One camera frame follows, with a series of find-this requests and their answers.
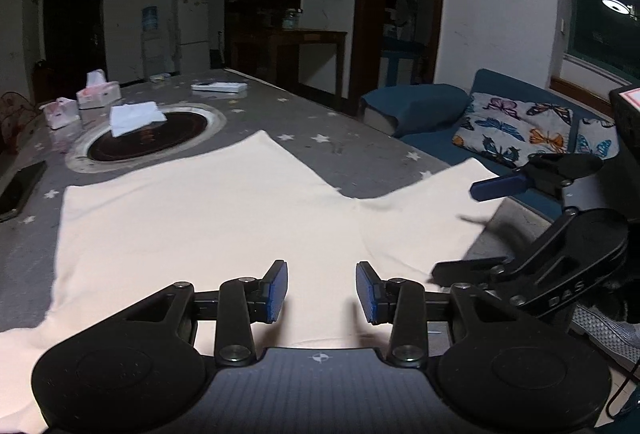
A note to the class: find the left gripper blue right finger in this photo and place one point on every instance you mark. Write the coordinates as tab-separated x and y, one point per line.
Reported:
383	301

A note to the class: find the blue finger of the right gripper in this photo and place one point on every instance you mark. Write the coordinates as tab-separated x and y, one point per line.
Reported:
499	187
473	272

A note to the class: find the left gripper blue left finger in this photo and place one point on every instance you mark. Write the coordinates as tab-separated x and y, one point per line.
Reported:
258	299

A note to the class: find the cream white garment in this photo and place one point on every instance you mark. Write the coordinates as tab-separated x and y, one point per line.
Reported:
231	213

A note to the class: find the blue sofa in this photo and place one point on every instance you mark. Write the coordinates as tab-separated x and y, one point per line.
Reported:
590	134

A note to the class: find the butterfly pattern cushion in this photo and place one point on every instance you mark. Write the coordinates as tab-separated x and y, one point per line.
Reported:
510	131

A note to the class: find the white remote control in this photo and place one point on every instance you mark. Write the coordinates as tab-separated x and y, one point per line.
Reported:
219	86

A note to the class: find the round black induction cooktop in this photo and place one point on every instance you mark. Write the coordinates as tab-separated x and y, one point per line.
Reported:
187	125

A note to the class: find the white tissue pack on cooktop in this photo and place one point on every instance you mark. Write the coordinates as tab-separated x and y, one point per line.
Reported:
133	117

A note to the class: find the dark wooden side table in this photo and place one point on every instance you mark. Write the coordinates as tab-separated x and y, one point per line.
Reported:
311	59

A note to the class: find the glass jar on side table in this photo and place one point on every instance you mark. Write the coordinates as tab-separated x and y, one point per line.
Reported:
291	18

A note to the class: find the pink tissue box with tissue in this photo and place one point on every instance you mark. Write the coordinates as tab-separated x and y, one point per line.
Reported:
98	92

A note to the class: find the black smartphone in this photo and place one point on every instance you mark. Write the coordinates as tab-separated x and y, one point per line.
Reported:
18	191

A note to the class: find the small pink white tissue box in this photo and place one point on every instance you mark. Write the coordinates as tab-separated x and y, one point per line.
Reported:
61	112

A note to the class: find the water dispenser with blue bottle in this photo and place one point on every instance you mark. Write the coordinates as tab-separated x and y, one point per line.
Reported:
153	56

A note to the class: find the white refrigerator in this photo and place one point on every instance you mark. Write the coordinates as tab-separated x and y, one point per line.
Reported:
192	35

